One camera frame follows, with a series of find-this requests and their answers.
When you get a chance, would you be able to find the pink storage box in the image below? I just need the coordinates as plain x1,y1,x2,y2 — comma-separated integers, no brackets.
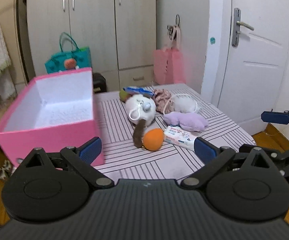
0,68,101,167

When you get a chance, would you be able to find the purple plush star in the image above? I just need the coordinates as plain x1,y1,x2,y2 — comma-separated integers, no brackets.
163,112,209,132

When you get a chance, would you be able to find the blue snack package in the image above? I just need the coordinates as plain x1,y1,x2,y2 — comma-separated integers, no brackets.
123,87,154,98

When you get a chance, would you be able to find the white plush toy brown tail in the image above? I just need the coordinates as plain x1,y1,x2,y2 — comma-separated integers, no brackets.
125,94,156,148

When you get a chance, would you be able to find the pink floral fabric pouch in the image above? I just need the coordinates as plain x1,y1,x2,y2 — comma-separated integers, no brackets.
153,89,174,114

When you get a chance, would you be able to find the wet wipes pack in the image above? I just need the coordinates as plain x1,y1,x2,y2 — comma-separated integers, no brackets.
164,126,200,151

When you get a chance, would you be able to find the white drawstring pouch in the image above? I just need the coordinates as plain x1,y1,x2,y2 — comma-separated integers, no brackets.
162,93,202,115

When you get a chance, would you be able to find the green plush ball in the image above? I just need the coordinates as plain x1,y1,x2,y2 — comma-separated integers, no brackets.
119,90,132,102

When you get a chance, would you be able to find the orange plush ball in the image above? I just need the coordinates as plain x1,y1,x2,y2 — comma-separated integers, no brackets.
143,128,164,151

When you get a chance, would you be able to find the pink paper bag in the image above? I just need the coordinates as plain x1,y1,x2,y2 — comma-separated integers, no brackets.
153,25,186,85

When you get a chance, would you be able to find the white door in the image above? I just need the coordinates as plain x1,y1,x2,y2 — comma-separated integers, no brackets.
218,0,289,135

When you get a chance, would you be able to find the black suitcase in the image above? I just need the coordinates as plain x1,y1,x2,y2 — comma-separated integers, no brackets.
93,73,107,94

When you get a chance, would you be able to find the teal felt handbag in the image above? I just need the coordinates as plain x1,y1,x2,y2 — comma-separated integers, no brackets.
45,32,92,74

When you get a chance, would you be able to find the metal door handle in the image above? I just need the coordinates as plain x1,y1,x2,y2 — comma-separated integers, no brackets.
232,8,255,47

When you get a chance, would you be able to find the beige wardrobe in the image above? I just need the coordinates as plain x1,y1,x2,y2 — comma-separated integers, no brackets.
20,0,209,91

